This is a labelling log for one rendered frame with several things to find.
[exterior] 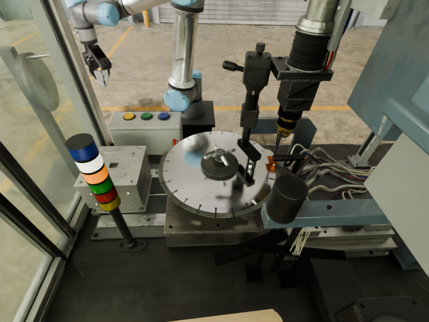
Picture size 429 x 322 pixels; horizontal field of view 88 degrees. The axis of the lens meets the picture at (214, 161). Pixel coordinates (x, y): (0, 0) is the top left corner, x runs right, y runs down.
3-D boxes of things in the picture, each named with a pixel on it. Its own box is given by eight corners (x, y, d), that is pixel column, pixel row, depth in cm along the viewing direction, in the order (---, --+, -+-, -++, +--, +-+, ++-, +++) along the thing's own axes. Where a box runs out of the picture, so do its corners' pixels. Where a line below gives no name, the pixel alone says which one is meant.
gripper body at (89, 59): (101, 62, 109) (92, 34, 100) (108, 67, 104) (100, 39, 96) (85, 66, 105) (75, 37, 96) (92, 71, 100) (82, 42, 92)
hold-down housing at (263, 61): (236, 130, 58) (247, 46, 44) (237, 119, 61) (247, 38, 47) (258, 131, 58) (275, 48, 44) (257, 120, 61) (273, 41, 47)
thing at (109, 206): (97, 211, 51) (93, 204, 49) (103, 195, 54) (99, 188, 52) (118, 211, 51) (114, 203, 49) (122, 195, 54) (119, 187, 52)
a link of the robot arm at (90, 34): (97, 27, 93) (76, 30, 89) (100, 39, 96) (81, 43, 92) (90, 23, 96) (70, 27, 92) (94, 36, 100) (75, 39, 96)
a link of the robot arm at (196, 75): (205, 91, 120) (205, 66, 110) (197, 103, 110) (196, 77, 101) (184, 88, 122) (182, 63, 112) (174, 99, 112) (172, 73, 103)
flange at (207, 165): (232, 183, 61) (232, 177, 59) (195, 172, 63) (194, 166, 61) (242, 157, 68) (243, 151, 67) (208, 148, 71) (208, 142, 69)
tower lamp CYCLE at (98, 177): (82, 184, 44) (75, 174, 42) (89, 168, 48) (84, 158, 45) (105, 184, 45) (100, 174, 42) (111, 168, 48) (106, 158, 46)
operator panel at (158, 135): (117, 155, 96) (106, 126, 86) (123, 139, 104) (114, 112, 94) (182, 154, 98) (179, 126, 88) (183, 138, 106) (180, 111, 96)
